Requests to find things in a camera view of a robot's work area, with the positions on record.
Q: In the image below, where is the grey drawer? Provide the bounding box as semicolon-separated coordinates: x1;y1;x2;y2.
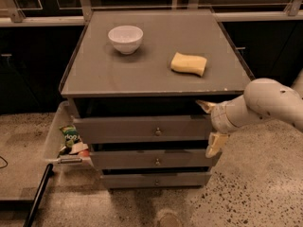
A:
101;172;211;189
73;115;212;144
90;149;221;169

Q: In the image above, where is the grey top drawer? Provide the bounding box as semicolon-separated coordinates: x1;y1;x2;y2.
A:
73;115;212;144

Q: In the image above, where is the grey middle drawer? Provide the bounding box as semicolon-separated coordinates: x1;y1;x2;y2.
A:
90;149;221;169

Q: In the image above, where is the metal railing frame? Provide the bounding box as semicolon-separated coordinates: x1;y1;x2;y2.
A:
0;0;303;28

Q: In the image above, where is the yellow sponge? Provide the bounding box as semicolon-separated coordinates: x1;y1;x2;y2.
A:
170;52;207;77

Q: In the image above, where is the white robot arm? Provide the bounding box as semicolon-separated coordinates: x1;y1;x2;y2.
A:
196;79;303;158

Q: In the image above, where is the clear plastic bin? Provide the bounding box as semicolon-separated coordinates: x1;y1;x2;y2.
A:
44;101;92;170

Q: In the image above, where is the grey bottom drawer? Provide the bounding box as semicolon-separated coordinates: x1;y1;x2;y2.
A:
101;172;211;189

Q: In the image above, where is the round floor drain cover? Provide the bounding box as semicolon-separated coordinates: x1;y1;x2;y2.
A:
154;210;183;227

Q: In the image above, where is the green snack bag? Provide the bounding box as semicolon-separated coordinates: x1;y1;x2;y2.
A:
60;125;81;148

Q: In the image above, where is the grey drawer cabinet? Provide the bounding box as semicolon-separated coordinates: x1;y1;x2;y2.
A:
61;9;254;177

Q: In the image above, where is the white ceramic bowl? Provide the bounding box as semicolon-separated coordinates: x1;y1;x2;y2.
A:
108;26;144;55

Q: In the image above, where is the black pole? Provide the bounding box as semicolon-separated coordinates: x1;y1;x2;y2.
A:
23;164;54;227

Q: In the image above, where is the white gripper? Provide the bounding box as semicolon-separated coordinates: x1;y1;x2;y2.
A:
196;100;239;158

